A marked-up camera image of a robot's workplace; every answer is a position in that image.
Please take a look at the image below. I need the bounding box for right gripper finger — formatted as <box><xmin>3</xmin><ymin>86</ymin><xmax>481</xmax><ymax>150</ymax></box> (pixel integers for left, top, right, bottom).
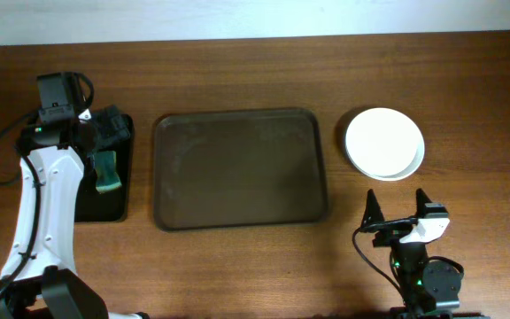
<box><xmin>415</xmin><ymin>188</ymin><xmax>432</xmax><ymax>218</ymax></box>
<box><xmin>361</xmin><ymin>189</ymin><xmax>384</xmax><ymax>227</ymax></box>

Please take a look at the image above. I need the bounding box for white plate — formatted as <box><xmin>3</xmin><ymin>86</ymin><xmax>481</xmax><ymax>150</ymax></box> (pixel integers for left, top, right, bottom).
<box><xmin>344</xmin><ymin>107</ymin><xmax>425</xmax><ymax>181</ymax></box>
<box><xmin>369</xmin><ymin>174</ymin><xmax>410</xmax><ymax>182</ymax></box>

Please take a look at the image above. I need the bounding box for pale blue plate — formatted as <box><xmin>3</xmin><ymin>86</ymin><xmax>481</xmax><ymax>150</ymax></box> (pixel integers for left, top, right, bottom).
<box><xmin>344</xmin><ymin>132</ymin><xmax>425</xmax><ymax>177</ymax></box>

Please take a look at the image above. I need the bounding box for white plate top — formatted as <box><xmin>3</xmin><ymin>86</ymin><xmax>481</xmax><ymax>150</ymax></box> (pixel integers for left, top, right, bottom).
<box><xmin>344</xmin><ymin>107</ymin><xmax>425</xmax><ymax>181</ymax></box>

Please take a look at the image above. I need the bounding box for green and yellow sponge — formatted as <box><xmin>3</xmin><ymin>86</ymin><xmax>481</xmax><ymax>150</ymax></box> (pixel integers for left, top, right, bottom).
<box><xmin>94</xmin><ymin>151</ymin><xmax>122</xmax><ymax>194</ymax></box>

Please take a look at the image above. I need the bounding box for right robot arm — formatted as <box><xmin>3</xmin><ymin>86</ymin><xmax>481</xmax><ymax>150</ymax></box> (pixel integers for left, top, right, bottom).
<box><xmin>352</xmin><ymin>189</ymin><xmax>465</xmax><ymax>318</ymax></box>

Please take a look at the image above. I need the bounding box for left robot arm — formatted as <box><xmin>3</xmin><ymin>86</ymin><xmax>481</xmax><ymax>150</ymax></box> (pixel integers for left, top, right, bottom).
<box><xmin>0</xmin><ymin>72</ymin><xmax>134</xmax><ymax>319</ymax></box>

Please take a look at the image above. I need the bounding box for black rectangular tray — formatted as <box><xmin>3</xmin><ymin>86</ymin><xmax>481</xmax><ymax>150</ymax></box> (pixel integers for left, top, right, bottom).
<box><xmin>74</xmin><ymin>113</ymin><xmax>135</xmax><ymax>223</ymax></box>

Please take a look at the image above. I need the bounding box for brown plastic serving tray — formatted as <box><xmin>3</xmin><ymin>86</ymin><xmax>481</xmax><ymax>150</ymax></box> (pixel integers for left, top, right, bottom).
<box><xmin>151</xmin><ymin>108</ymin><xmax>329</xmax><ymax>232</ymax></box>

